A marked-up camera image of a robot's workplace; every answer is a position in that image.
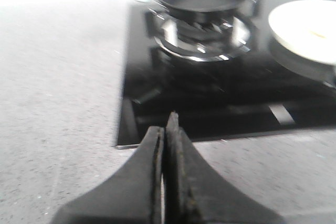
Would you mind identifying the white round plate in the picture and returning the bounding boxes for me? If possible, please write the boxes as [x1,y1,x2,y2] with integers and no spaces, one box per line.
[268,0,336,65]

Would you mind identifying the fried egg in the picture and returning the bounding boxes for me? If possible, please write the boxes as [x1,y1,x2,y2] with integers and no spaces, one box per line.
[310,30,326,39]

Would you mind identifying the black glass gas cooktop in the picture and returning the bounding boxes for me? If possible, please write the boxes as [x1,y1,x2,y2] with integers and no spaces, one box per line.
[116,0,335,147]

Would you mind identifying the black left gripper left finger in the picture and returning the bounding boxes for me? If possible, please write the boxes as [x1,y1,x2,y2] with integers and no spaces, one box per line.
[51,126,164,223]

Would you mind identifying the left black gas burner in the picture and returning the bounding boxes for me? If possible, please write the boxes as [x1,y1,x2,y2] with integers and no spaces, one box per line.
[145,0,259,62]

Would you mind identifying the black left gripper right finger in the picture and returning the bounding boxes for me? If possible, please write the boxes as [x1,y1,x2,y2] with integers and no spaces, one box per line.
[164,112,285,223]

